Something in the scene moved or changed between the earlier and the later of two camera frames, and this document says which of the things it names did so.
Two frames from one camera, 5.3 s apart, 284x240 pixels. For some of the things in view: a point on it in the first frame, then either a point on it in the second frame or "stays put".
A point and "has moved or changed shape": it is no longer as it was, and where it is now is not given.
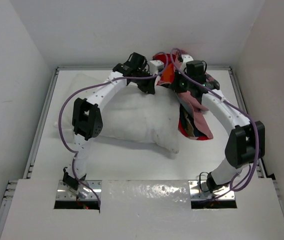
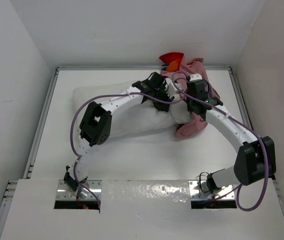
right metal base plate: [200, 191] stays put
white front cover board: [145, 209] stays put
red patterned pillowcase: [190, 110] has moved or changed shape
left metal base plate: [95, 193] stays put
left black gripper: [147, 86] → [162, 106]
